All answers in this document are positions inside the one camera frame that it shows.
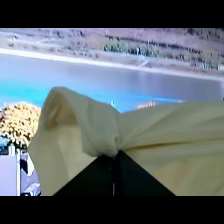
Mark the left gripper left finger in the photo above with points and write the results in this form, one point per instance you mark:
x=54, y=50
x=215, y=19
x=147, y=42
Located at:
x=90, y=180

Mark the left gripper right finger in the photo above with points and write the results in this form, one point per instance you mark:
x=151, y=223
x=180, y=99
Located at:
x=140, y=180

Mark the cream T-shirt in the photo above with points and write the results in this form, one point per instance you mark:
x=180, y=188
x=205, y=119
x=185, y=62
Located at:
x=160, y=133

